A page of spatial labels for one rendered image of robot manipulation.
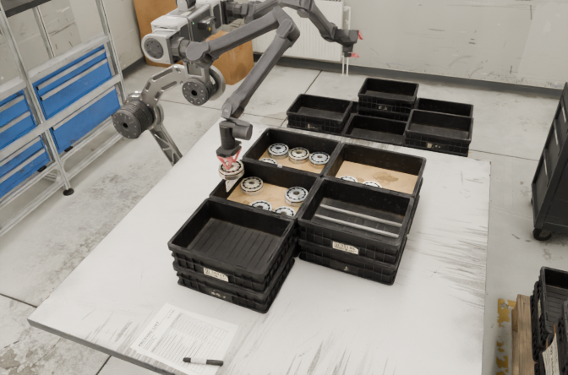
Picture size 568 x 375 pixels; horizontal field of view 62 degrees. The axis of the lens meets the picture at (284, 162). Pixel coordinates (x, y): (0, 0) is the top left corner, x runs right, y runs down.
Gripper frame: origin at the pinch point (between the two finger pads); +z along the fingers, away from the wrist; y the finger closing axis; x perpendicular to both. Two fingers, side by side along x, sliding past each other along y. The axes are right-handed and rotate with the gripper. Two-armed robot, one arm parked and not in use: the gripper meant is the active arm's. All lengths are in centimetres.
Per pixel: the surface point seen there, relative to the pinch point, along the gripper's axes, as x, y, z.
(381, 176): -53, 44, 22
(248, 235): -13.6, -13.5, 22.6
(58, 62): 180, 79, 18
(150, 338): 2, -62, 35
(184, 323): -6, -52, 35
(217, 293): -12, -38, 31
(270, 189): -9.0, 16.2, 23.0
